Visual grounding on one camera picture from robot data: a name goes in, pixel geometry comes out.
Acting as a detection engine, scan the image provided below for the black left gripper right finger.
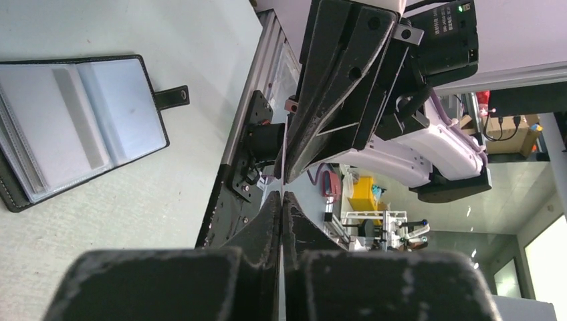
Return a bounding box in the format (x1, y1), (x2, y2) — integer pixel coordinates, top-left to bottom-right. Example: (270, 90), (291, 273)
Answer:
(282, 192), (501, 320)

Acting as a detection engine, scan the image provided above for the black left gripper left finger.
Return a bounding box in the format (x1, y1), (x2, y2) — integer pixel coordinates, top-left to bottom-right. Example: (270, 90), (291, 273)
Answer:
(44, 191), (282, 320)

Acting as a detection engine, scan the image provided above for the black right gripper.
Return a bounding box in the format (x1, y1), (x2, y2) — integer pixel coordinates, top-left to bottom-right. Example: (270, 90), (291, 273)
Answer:
(283, 1), (479, 183)

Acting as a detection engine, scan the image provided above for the black leather card holder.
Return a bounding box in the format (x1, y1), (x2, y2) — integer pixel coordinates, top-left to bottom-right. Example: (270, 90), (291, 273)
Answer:
(1, 54), (190, 213)

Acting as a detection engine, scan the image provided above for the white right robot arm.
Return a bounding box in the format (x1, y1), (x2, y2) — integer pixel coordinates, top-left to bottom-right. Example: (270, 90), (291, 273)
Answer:
(275, 1), (491, 203)

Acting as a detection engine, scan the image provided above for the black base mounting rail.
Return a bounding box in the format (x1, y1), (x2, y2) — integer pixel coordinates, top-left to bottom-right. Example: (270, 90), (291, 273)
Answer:
(195, 90), (285, 248)

